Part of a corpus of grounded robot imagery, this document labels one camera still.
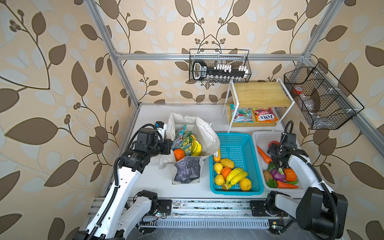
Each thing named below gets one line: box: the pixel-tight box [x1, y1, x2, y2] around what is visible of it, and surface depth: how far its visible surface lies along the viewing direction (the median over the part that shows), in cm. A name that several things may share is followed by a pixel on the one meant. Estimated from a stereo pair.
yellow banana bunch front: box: [226, 168, 249, 188], surface depth 79 cm
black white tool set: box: [192, 60, 249, 83], surface depth 86 cm
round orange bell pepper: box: [173, 148, 186, 162], surface depth 80 cm
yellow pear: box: [213, 162, 224, 175], surface depth 86 cm
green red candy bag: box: [230, 104, 254, 123], surface depth 90 cm
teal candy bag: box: [171, 125, 187, 150], surface depth 84 cm
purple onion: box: [270, 168, 286, 182], surface depth 81 cm
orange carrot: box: [256, 145, 272, 164], surface depth 90 cm
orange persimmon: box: [221, 167, 232, 180], surface depth 83 cm
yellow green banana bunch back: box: [190, 134, 202, 157], surface depth 88 cm
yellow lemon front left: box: [214, 174, 225, 186], surface depth 81 cm
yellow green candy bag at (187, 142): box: [179, 131, 193, 156], surface depth 86 cm
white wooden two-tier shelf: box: [222, 78, 295, 133], surface depth 85 cm
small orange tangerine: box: [213, 149, 221, 163], surface depth 89 cm
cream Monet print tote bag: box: [159, 111, 220, 185], surface depth 80 cm
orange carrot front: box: [276, 180, 299, 189], surface depth 78 cm
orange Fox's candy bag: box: [253, 107, 279, 123], surface depth 92 cm
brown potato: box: [263, 170, 274, 182], surface depth 80 cm
